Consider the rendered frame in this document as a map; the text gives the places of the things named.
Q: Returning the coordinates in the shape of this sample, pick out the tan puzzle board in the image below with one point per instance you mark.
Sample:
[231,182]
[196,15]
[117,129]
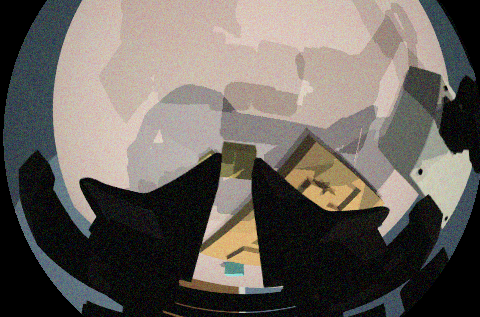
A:
[319,175]

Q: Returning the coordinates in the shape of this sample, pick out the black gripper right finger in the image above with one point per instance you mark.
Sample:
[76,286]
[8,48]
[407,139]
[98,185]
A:
[291,228]

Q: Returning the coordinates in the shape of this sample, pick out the teal block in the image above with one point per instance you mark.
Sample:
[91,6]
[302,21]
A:
[234,269]

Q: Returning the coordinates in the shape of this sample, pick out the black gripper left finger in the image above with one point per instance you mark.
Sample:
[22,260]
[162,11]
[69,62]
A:
[173,216]

